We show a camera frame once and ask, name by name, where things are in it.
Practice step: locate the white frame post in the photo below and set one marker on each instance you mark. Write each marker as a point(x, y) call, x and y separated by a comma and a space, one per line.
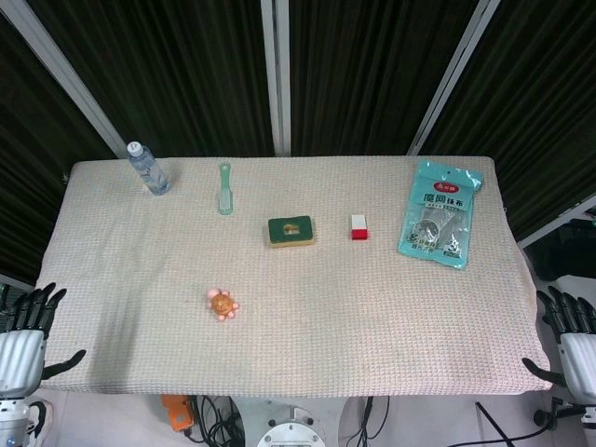
point(454, 77)
point(275, 77)
point(60, 70)

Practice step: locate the clear plastic water bottle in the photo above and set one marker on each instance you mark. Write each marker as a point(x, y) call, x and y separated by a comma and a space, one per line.
point(148, 170)

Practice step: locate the orange device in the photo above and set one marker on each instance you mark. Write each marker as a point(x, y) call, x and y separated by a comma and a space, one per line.
point(177, 414)

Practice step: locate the black tripod leg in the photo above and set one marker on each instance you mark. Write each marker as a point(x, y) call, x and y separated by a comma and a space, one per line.
point(498, 426)

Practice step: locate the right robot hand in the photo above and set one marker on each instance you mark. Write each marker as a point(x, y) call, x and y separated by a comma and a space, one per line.
point(575, 347)

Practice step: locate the beige waffle table cloth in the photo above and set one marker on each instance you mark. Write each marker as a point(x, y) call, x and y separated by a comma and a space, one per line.
point(288, 288)

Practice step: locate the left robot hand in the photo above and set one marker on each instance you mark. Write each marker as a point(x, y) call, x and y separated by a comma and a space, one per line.
point(18, 347)

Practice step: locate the green yellow sponge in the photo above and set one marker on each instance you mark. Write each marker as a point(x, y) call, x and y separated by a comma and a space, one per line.
point(292, 231)

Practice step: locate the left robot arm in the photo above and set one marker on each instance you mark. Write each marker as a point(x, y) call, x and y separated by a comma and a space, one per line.
point(11, 421)

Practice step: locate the teal cleaning cloth package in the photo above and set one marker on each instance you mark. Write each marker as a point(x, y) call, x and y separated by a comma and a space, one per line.
point(441, 212)

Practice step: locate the pink brown turtle toy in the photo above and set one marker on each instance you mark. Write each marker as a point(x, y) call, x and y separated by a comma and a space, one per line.
point(223, 305)

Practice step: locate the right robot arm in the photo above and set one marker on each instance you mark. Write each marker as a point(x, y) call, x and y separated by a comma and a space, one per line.
point(589, 412)

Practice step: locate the red white block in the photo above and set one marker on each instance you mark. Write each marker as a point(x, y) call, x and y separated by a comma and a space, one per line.
point(359, 227)

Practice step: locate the green plastic brush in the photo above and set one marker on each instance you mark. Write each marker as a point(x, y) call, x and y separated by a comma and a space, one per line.
point(225, 191)

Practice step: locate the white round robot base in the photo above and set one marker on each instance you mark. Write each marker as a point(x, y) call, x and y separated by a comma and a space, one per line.
point(292, 430)

